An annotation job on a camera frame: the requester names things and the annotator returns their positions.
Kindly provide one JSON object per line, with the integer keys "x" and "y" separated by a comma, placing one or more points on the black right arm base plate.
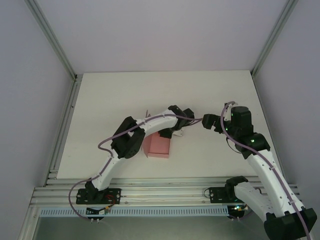
{"x": 217, "y": 195}

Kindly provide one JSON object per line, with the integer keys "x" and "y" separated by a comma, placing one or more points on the aluminium frame post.
{"x": 275, "y": 37}
{"x": 50, "y": 37}

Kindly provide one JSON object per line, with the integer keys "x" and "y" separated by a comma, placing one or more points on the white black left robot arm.
{"x": 155, "y": 122}

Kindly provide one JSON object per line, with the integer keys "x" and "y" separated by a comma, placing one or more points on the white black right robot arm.
{"x": 265, "y": 170}

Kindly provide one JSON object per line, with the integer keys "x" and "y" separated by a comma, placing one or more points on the pink paper box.
{"x": 158, "y": 147}

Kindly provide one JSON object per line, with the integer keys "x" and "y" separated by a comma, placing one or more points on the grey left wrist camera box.
{"x": 179, "y": 133}

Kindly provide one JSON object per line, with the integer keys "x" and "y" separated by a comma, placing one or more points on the aluminium mounting rails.
{"x": 162, "y": 190}

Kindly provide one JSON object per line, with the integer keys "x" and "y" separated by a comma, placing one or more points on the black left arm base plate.
{"x": 115, "y": 195}

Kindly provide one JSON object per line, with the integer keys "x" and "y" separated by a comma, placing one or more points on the small connector module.
{"x": 100, "y": 211}
{"x": 237, "y": 208}

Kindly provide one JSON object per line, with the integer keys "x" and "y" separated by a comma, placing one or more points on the aluminium side rail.
{"x": 63, "y": 130}

